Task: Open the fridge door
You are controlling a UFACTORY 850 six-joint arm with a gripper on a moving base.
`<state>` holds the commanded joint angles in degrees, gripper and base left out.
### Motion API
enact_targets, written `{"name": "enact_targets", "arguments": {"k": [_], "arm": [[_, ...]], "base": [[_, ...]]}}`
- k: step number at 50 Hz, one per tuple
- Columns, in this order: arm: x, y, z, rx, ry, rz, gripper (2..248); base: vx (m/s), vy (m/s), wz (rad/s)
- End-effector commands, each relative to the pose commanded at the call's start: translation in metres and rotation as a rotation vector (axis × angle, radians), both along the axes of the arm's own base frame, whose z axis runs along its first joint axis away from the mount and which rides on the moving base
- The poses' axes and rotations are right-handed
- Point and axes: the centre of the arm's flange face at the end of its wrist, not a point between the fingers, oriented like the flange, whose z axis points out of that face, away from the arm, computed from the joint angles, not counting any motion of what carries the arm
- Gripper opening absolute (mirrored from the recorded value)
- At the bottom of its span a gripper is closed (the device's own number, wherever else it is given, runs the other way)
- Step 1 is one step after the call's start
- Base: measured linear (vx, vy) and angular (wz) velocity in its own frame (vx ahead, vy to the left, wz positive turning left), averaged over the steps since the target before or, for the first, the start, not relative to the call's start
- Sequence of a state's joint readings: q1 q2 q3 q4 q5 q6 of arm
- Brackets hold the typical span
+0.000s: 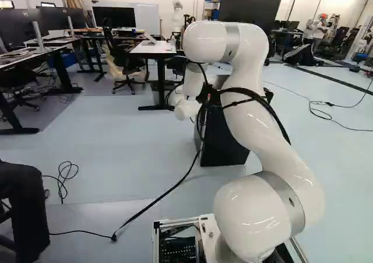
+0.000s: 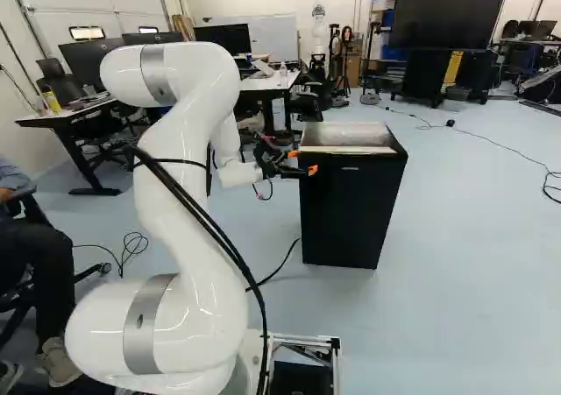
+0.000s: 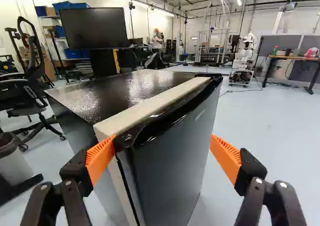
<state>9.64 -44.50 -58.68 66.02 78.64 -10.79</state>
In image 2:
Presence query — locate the black fridge power cable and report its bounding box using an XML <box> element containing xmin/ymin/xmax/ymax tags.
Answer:
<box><xmin>244</xmin><ymin>236</ymin><xmax>302</xmax><ymax>294</ymax></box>

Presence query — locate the thin black looped floor cable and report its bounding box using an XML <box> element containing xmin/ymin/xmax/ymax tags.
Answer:
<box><xmin>71</xmin><ymin>231</ymin><xmax>150</xmax><ymax>279</ymax></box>

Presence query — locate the large black screen on stand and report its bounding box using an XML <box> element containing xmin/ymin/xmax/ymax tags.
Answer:
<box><xmin>387</xmin><ymin>0</ymin><xmax>512</xmax><ymax>109</ymax></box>

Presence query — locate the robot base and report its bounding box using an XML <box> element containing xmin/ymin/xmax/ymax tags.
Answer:
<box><xmin>236</xmin><ymin>329</ymin><xmax>343</xmax><ymax>395</ymax></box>

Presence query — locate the yellow spray can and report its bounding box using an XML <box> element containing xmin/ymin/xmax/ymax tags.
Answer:
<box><xmin>40</xmin><ymin>85</ymin><xmax>61</xmax><ymax>116</ymax></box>

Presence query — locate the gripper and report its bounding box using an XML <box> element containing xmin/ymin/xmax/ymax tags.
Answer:
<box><xmin>252</xmin><ymin>144</ymin><xmax>319</xmax><ymax>181</ymax></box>

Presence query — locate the white desk with black legs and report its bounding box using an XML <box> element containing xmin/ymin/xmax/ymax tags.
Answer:
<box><xmin>234</xmin><ymin>67</ymin><xmax>304</xmax><ymax>138</ymax></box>
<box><xmin>14</xmin><ymin>92</ymin><xmax>148</xmax><ymax>196</ymax></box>

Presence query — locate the person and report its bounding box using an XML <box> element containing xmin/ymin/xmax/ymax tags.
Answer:
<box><xmin>0</xmin><ymin>155</ymin><xmax>85</xmax><ymax>388</ymax></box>

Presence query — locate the black computer monitor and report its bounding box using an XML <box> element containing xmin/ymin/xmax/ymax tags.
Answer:
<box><xmin>193</xmin><ymin>23</ymin><xmax>252</xmax><ymax>57</ymax></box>
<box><xmin>121</xmin><ymin>31</ymin><xmax>185</xmax><ymax>46</ymax></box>
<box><xmin>57</xmin><ymin>37</ymin><xmax>126</xmax><ymax>95</ymax></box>

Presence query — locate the black mini fridge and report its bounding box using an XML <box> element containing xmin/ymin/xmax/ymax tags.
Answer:
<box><xmin>297</xmin><ymin>122</ymin><xmax>409</xmax><ymax>272</ymax></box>

